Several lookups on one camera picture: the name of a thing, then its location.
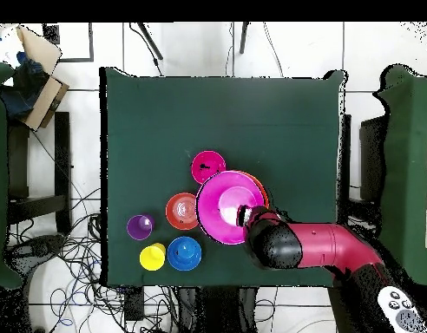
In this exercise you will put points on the large orange bowl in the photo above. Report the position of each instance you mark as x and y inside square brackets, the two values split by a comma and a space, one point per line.
[264, 189]

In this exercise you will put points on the large pink bowl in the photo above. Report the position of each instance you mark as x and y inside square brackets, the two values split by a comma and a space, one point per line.
[213, 208]

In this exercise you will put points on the small crimson bowl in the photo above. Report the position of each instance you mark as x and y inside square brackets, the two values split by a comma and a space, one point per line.
[206, 164]

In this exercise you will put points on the small red-orange bowl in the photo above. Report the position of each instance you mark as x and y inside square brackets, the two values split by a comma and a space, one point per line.
[180, 211]

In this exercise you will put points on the small dark blue bowl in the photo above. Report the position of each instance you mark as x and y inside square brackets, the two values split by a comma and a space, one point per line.
[184, 253]

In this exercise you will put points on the yellow cup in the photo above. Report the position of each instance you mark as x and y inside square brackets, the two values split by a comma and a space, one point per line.
[152, 257]

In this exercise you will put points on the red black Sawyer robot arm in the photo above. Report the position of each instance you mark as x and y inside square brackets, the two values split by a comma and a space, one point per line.
[321, 242]

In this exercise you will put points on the dark green table cloth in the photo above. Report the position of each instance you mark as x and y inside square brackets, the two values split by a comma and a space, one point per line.
[217, 114]

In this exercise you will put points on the purple cup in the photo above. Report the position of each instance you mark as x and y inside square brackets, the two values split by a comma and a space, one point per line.
[140, 227]

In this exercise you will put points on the black power brick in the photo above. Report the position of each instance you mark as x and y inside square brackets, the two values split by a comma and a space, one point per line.
[134, 305]

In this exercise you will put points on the black tripod leg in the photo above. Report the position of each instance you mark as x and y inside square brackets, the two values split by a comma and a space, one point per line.
[151, 41]
[243, 38]

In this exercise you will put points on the grey base with black knob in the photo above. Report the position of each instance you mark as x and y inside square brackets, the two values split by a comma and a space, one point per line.
[40, 248]

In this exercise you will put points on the cardboard box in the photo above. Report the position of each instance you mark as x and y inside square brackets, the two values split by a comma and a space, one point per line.
[43, 100]

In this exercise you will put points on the dark blue cloth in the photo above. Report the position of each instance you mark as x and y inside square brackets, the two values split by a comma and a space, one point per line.
[22, 90]

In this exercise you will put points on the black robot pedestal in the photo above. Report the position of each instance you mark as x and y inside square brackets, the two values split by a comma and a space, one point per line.
[217, 312]

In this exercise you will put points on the black rectangular frame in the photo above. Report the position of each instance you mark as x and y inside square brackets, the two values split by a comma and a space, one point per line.
[91, 45]

